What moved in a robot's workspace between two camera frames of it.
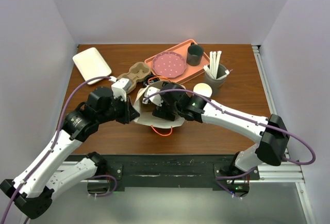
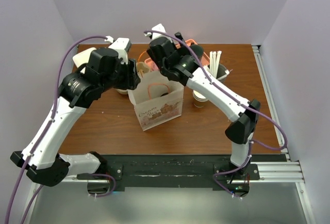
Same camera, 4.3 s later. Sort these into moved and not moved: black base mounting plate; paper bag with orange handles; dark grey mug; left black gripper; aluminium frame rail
Moved: paper bag with orange handles; left black gripper
Not moved: aluminium frame rail; dark grey mug; black base mounting plate
